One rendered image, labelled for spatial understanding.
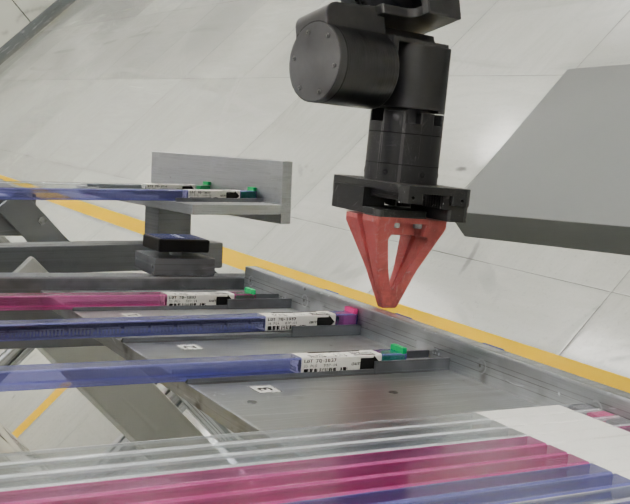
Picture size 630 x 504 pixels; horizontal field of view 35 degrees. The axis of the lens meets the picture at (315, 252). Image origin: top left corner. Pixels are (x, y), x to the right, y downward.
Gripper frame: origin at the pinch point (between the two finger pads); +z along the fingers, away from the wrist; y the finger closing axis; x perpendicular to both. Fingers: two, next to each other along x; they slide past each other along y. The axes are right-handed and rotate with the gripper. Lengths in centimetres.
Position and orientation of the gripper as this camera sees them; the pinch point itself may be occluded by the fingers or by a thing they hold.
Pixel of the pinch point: (388, 296)
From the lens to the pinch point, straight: 80.2
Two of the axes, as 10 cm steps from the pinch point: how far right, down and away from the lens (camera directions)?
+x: 8.6, 0.3, 5.0
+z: -1.0, 9.9, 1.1
